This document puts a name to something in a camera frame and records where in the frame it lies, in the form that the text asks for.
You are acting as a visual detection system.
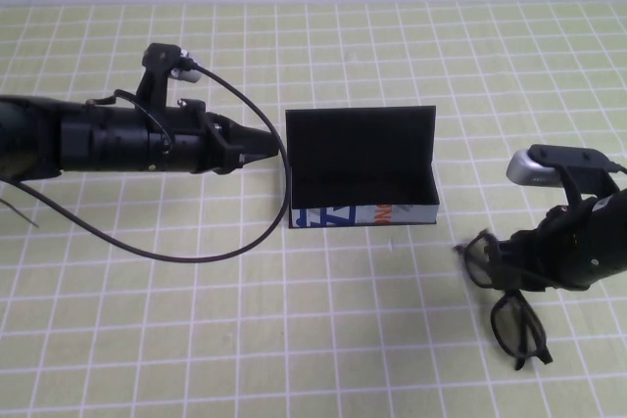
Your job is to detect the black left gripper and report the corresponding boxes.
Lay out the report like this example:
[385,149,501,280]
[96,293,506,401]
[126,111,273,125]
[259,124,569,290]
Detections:
[166,100,280,175]

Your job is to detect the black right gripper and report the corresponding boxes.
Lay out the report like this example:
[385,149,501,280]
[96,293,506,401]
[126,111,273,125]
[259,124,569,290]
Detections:
[487,200,602,294]

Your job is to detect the black framed glasses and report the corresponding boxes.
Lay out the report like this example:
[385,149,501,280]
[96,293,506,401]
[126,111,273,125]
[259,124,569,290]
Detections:
[453,229,555,373]

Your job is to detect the black printed glasses case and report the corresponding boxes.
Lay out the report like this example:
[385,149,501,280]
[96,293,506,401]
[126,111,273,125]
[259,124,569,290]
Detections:
[283,104,440,232]

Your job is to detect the green white-checked tablecloth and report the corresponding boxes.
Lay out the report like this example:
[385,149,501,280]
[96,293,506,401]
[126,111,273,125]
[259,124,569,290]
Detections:
[0,2,627,418]

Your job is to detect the thin dark zip tie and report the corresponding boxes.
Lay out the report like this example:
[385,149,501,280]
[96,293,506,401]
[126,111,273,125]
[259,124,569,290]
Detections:
[0,198,41,230]

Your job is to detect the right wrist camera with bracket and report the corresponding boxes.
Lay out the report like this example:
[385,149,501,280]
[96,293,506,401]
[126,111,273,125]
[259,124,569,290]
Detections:
[506,143,622,207]

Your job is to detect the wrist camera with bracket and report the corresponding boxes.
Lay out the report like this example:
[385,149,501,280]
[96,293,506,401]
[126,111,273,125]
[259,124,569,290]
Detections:
[135,42,203,111]
[506,143,622,207]

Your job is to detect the black left camera cable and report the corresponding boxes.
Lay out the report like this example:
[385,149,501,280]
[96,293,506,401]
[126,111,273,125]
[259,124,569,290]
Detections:
[0,65,290,265]

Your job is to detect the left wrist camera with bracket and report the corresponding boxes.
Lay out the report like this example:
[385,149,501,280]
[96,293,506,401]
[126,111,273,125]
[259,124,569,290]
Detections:
[135,42,203,111]

